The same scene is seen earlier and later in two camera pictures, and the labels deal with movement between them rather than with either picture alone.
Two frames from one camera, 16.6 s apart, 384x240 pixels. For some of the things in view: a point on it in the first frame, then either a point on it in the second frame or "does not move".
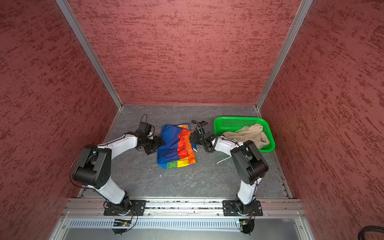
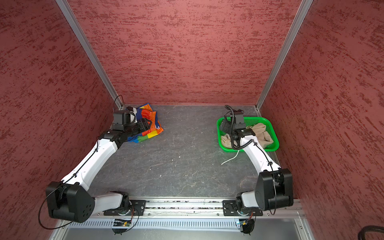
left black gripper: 158,142 → 144,125
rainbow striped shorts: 177,151 → 145,111
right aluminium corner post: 301,15 does not move
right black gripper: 191,137 → 225,129
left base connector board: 121,222 does not move
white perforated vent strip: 186,224 does not move
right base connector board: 247,225 does not move
